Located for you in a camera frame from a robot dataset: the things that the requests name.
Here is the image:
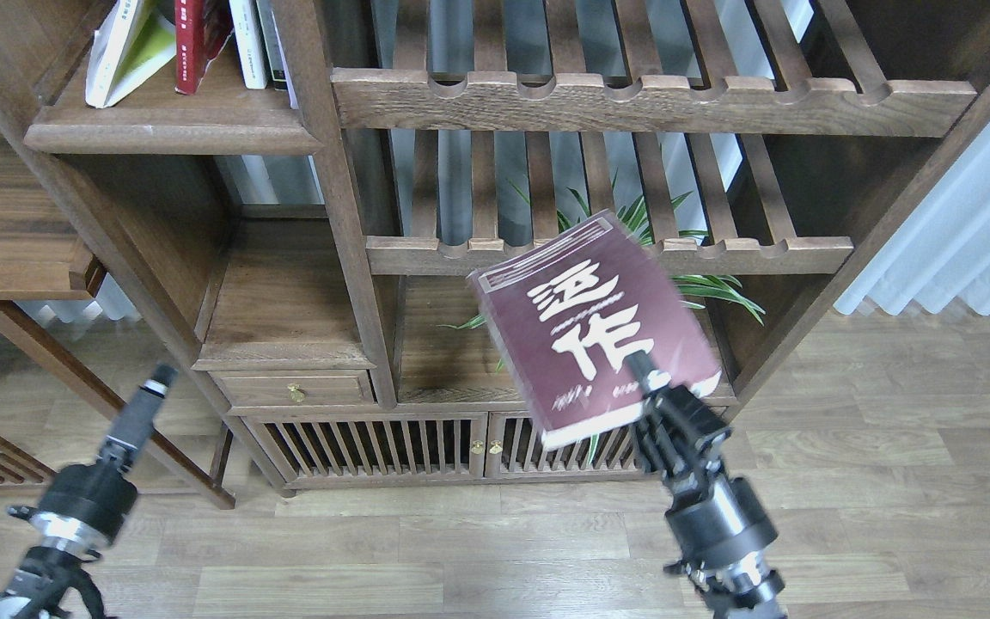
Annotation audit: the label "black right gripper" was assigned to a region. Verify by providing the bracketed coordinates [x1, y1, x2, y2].
[625, 350, 778, 572]

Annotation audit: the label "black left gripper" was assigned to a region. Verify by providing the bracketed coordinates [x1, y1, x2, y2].
[7, 362, 180, 551]

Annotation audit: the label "maroon book white characters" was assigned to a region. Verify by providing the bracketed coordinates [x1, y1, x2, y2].
[467, 211, 723, 450]

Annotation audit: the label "yellow-green book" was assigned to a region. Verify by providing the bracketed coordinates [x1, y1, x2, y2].
[85, 1, 175, 109]

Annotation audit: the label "red book with photos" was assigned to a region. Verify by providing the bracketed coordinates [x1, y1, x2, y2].
[174, 1, 233, 95]

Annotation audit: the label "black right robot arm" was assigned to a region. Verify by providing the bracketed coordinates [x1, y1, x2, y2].
[626, 352, 787, 618]

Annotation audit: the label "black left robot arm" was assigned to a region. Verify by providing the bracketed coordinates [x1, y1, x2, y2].
[0, 364, 178, 618]

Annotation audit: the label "brass drawer knob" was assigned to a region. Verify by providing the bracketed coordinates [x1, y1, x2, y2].
[286, 383, 307, 403]

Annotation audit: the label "dark wooden bookshelf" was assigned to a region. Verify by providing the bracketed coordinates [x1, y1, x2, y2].
[0, 1, 990, 494]

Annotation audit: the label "pale purple upright book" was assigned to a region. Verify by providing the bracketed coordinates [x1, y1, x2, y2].
[272, 8, 300, 110]

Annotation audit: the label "white curtain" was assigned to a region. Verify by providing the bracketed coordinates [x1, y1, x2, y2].
[834, 121, 990, 315]

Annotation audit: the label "white upright book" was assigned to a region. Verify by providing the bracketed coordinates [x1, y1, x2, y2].
[229, 0, 270, 89]

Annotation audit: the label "dark upright book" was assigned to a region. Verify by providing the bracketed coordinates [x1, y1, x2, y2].
[256, 0, 288, 90]

